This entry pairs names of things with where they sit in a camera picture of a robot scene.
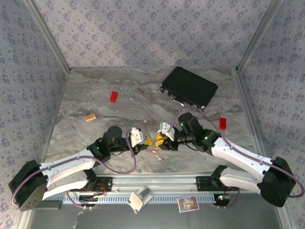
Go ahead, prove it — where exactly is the colourful picture card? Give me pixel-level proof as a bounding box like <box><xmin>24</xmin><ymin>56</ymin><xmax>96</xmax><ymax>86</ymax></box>
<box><xmin>176</xmin><ymin>195</ymin><xmax>200</xmax><ymax>213</ymax></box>

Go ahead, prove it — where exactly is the aluminium frame side bar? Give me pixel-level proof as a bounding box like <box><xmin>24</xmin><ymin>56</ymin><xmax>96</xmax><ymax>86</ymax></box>
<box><xmin>234</xmin><ymin>68</ymin><xmax>295</xmax><ymax>229</ymax></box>
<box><xmin>18</xmin><ymin>68</ymin><xmax>72</xmax><ymax>229</ymax></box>

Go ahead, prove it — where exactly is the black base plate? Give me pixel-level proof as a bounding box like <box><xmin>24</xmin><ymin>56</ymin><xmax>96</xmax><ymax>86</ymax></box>
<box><xmin>195</xmin><ymin>176</ymin><xmax>240</xmax><ymax>192</ymax></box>
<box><xmin>69</xmin><ymin>176</ymin><xmax>113</xmax><ymax>192</ymax></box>

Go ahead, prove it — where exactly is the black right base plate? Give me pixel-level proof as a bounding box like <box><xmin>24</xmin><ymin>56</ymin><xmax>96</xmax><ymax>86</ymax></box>
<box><xmin>195</xmin><ymin>176</ymin><xmax>240</xmax><ymax>192</ymax></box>

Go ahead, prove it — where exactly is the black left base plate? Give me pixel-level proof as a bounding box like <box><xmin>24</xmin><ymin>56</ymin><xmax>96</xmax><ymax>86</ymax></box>
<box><xmin>69</xmin><ymin>176</ymin><xmax>113</xmax><ymax>192</ymax></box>

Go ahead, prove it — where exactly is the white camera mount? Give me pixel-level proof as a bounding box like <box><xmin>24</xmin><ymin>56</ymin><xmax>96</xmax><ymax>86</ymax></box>
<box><xmin>126</xmin><ymin>186</ymin><xmax>154</xmax><ymax>214</ymax></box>

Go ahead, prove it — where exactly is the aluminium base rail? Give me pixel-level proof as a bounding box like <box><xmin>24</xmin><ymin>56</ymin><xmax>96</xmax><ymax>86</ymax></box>
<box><xmin>96</xmin><ymin>173</ymin><xmax>263</xmax><ymax>192</ymax></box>

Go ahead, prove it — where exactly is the black case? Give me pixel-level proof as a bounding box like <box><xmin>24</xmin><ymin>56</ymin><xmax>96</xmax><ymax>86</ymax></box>
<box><xmin>159</xmin><ymin>66</ymin><xmax>219</xmax><ymax>113</ymax></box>

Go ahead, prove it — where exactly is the grey slotted cable duct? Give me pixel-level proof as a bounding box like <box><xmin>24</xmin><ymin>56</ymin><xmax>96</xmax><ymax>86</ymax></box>
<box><xmin>44</xmin><ymin>193</ymin><xmax>230</xmax><ymax>205</ymax></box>

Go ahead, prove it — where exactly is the aluminium frame post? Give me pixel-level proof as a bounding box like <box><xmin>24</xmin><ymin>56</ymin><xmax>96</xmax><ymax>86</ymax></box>
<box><xmin>22</xmin><ymin>0</ymin><xmax>72</xmax><ymax>72</ymax></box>
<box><xmin>235</xmin><ymin>0</ymin><xmax>285</xmax><ymax>72</ymax></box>

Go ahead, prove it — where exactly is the metal keyring chain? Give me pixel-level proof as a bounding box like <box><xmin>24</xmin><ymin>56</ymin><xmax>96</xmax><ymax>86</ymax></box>
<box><xmin>143</xmin><ymin>129</ymin><xmax>165</xmax><ymax>162</ymax></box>

